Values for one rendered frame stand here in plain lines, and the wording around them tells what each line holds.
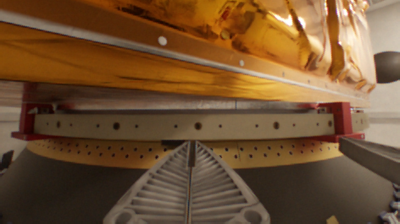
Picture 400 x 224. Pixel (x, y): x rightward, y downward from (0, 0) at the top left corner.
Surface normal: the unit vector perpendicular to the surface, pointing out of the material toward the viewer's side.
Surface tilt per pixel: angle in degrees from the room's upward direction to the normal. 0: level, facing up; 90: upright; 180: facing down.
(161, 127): 90
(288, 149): 62
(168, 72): 90
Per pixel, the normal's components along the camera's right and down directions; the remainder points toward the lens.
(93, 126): -0.22, -0.08
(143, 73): 0.58, -0.07
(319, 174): 0.29, -0.54
